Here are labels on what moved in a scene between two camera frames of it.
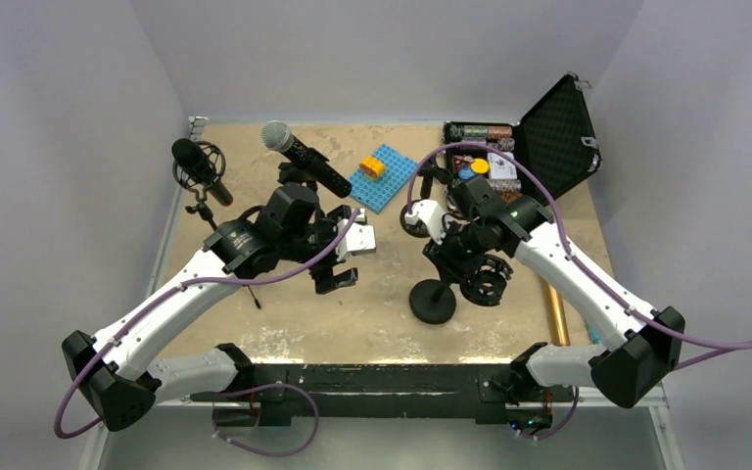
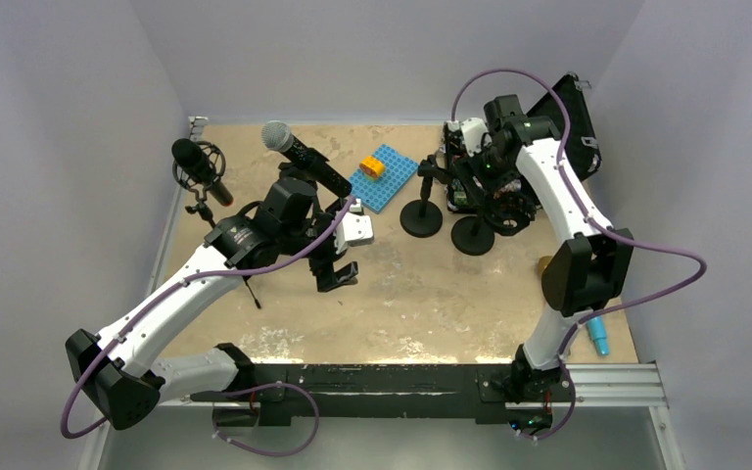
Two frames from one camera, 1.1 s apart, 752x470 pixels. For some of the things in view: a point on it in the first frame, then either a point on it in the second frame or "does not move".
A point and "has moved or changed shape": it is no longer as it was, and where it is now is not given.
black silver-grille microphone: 276,136 does not move
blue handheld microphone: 594,335 does not move
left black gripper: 324,278 does not move
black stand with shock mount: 432,301 has moved or changed shape
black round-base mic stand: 429,171 does not move
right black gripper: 451,266 -> 465,166
